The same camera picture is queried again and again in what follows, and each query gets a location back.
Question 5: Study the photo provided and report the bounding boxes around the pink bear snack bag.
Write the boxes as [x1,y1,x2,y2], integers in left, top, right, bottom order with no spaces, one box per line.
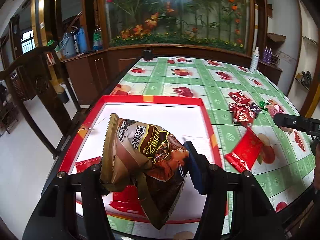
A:
[266,104,293,135]

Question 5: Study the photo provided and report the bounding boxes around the bright red snack packet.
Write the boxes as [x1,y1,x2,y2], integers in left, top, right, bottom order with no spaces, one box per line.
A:
[224,128,264,173]

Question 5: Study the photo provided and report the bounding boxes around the green snack packet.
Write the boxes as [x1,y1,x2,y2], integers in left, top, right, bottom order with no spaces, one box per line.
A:
[259,101,269,111]

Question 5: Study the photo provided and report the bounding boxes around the dark red snack packet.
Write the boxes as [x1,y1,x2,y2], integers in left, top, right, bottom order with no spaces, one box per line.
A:
[229,103,256,128]

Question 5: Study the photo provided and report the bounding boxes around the red flower snack packet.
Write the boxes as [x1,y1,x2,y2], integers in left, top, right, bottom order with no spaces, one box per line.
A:
[228,91,251,105]

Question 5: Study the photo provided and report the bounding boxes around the brown nut snack bag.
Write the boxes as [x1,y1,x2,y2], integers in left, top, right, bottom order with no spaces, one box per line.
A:
[100,113,189,229]

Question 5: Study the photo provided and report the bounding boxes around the dark purple snack packet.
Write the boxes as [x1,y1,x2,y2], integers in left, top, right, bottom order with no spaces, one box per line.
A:
[249,102,261,119]

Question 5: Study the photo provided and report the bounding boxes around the red packet in box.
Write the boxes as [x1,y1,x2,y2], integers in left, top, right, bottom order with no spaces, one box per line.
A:
[75,157,102,173]

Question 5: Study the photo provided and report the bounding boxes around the green fruit pattern tablecloth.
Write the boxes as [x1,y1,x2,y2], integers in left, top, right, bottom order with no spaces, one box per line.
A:
[110,56,315,239]

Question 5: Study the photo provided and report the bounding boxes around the purple bottles pair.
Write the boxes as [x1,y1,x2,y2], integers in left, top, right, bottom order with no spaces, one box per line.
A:
[263,47,272,64]

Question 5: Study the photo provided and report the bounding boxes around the white spray bottle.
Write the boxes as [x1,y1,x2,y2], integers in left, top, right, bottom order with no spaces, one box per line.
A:
[249,47,259,73]

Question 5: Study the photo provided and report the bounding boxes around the red white gift box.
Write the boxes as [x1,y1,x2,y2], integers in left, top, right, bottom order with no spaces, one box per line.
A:
[60,95,221,229]

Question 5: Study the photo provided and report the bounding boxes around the dark wooden chair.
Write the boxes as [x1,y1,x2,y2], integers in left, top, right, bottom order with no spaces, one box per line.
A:
[0,42,89,159]

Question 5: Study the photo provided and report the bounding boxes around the floral glass cabinet panel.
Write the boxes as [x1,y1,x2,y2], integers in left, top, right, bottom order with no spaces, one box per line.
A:
[105,0,251,54]

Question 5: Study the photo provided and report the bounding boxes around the small black table device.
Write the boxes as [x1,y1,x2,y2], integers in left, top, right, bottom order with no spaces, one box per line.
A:
[143,49,154,61]

